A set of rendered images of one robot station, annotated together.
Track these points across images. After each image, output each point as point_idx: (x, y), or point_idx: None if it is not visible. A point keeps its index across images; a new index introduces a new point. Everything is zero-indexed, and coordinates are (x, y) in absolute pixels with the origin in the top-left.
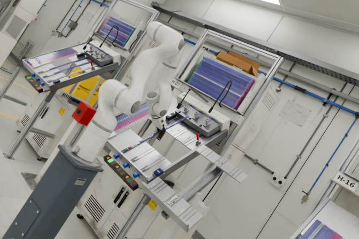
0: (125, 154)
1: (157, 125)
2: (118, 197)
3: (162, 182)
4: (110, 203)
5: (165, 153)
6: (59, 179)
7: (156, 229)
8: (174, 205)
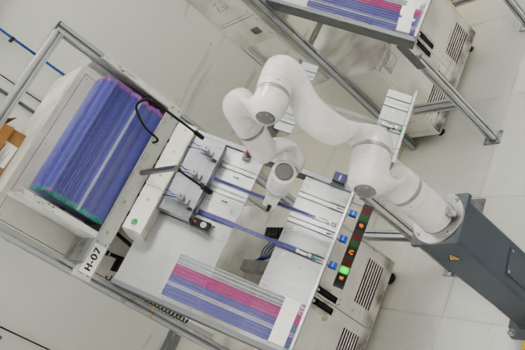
0: (322, 252)
1: None
2: (325, 305)
3: None
4: (333, 320)
5: None
6: (483, 226)
7: None
8: (394, 121)
